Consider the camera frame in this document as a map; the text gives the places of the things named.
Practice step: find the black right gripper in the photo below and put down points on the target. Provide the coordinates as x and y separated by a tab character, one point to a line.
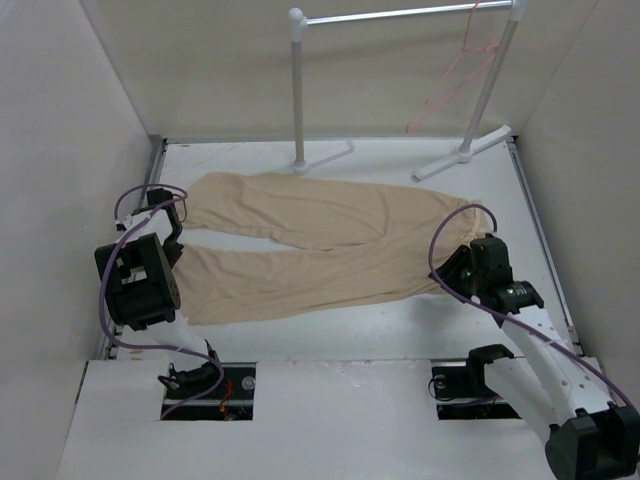
448	273

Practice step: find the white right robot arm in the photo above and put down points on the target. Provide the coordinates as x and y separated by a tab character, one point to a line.
561	397

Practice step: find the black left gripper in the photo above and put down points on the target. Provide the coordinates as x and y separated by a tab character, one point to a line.
171	257

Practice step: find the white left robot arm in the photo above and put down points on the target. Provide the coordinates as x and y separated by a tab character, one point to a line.
138	289

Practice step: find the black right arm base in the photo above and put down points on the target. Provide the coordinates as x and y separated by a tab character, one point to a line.
459	388

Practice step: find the pink wire hanger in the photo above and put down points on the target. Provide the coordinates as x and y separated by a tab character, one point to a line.
470	61

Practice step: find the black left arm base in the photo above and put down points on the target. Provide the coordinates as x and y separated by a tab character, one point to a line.
220	390

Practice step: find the beige drawstring trousers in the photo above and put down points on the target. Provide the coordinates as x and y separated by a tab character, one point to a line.
339	244

